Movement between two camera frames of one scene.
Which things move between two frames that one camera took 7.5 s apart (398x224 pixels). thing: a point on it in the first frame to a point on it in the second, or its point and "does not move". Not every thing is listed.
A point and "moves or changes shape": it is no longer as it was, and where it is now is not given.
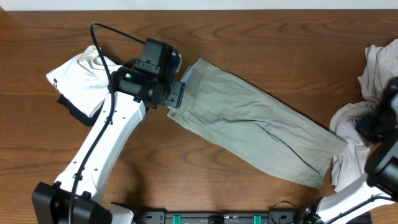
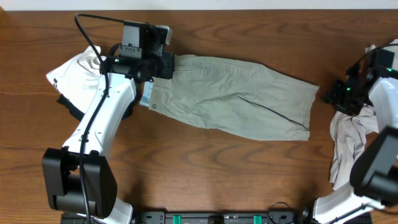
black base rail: [234, 217] does not move
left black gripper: [173, 99] to [165, 60]
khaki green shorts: [256, 126] moves or changes shape
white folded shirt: [83, 81] does not move
